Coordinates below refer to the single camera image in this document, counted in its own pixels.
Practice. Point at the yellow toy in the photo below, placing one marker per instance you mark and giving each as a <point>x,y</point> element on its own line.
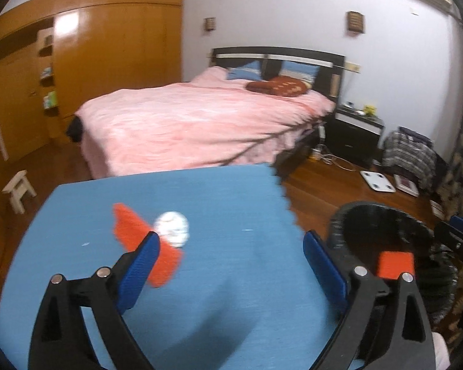
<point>369,110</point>

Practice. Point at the white paper ball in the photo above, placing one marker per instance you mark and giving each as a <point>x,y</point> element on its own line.
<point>173,227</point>

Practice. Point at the large brown wall picture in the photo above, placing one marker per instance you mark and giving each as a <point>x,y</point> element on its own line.
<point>355,22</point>

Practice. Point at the dark cloth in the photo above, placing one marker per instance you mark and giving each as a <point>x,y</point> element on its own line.
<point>75,129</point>

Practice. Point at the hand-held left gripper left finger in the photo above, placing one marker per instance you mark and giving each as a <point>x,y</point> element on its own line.
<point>141,266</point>

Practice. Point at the black nightstand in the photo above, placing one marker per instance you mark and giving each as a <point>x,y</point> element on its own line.
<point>355,138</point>

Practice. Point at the wooden wardrobe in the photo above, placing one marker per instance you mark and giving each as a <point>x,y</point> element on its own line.
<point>112,46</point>

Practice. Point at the small brown wall picture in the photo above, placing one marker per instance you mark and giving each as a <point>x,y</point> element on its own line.
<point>210,24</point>

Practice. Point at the black trash bag bin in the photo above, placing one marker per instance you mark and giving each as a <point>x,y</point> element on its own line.
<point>370,219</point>

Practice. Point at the white bathroom scale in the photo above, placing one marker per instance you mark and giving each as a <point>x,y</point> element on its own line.
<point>378,181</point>

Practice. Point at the blue tablecloth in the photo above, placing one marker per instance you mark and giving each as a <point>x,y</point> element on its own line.
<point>216,239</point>

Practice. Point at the bed with pink cover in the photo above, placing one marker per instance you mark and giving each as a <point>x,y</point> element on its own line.
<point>193,123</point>

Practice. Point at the patterned curtain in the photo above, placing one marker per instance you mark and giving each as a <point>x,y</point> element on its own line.
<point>457,173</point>

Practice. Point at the small white stool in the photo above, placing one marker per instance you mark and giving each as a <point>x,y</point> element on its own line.
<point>19,189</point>

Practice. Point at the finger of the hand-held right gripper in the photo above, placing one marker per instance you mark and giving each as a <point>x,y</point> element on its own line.
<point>461,225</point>

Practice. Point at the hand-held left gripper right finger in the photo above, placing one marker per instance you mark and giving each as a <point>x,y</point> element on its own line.
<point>324,266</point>

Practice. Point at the red dotted pillow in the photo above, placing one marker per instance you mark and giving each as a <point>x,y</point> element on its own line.
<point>281,86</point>

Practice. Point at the red and white book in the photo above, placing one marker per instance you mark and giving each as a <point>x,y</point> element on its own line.
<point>407,185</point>

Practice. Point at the blue pillow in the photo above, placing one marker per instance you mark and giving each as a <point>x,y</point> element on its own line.
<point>301,71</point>
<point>245,71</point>

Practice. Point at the orange-red piece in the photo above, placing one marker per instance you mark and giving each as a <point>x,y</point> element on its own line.
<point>393,264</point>

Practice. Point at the dark bed frame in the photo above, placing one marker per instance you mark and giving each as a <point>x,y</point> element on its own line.
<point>332,61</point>

